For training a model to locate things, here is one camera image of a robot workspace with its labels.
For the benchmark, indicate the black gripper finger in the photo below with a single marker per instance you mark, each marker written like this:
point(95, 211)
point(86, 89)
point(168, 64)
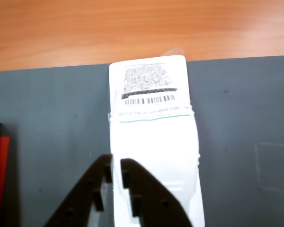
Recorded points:
point(156, 201)
point(80, 201)

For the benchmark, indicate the red paper sheet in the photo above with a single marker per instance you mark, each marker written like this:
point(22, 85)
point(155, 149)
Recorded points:
point(4, 160)

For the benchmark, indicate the white packaged sandwich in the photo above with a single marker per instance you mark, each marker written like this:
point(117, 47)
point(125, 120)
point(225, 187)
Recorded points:
point(153, 137)

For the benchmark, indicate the dark gray table mat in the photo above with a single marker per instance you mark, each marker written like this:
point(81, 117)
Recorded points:
point(52, 113)
point(239, 113)

